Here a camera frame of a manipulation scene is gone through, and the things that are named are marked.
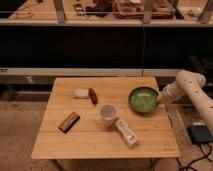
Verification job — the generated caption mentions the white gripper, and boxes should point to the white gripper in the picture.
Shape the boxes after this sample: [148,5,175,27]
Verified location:
[157,82,183,103]

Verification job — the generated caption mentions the green ceramic bowl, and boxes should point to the green ceramic bowl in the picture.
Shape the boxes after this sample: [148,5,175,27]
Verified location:
[128,87,159,113]

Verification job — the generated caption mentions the white paper cup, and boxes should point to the white paper cup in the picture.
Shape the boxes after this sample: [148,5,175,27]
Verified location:
[100,104,118,127]

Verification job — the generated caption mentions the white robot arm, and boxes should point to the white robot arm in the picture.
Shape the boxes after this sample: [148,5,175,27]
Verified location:
[159,70,213,135]

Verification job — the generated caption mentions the dark blue foot pedal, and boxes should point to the dark blue foot pedal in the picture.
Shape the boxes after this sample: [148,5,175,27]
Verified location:
[187,125,213,144]

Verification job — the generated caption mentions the dark red snack bar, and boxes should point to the dark red snack bar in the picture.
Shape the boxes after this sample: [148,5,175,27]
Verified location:
[89,88,98,105]

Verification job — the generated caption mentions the wooden table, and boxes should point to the wooden table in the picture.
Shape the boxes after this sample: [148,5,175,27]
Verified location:
[32,77,180,159]

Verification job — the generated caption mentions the white wrapped snack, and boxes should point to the white wrapped snack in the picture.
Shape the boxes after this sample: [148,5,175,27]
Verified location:
[73,88,89,99]

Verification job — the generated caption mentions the brown chocolate bar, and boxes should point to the brown chocolate bar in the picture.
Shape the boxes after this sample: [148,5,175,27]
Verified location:
[58,112,80,133]

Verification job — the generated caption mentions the red basket on shelf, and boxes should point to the red basket on shelf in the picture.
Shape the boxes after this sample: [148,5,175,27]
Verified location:
[113,0,175,19]

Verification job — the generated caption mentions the black remote on shelf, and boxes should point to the black remote on shelf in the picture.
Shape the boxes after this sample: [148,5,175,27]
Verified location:
[73,4,85,16]

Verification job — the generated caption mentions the eyeglasses on shelf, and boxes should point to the eyeglasses on shelf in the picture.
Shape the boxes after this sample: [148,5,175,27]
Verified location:
[15,7,33,19]

